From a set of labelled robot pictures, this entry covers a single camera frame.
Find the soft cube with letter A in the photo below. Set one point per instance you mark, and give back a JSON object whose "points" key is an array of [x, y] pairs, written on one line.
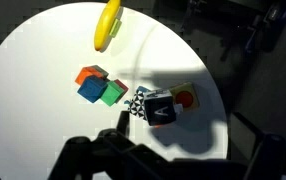
{"points": [[159, 110]]}

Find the blue wooden block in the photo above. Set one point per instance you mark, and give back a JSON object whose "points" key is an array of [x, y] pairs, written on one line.
{"points": [[91, 88]]}

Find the gray wooden block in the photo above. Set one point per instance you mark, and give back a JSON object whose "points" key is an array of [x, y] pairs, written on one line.
{"points": [[100, 71]]}

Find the yellow toy banana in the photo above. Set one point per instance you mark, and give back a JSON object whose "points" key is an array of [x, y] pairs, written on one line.
{"points": [[106, 23]]}

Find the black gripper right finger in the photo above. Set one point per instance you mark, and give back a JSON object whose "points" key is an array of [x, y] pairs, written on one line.
{"points": [[273, 160]]}

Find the red wooden block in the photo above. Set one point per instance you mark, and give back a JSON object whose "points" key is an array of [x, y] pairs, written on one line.
{"points": [[122, 86]]}

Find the green wooden block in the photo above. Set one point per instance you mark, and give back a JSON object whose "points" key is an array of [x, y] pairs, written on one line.
{"points": [[111, 94]]}

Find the small light green block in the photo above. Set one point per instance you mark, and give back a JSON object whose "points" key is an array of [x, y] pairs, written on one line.
{"points": [[116, 28]]}

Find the soft cube with red circle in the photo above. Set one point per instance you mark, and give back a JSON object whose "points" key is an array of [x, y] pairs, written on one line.
{"points": [[186, 98]]}

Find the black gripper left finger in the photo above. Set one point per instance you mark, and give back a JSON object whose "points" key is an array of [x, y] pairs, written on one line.
{"points": [[109, 153]]}

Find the soft cube with triangle pattern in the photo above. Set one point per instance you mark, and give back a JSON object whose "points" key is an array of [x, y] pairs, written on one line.
{"points": [[137, 105]]}

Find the orange wooden block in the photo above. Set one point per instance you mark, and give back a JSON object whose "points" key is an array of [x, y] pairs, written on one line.
{"points": [[84, 75]]}

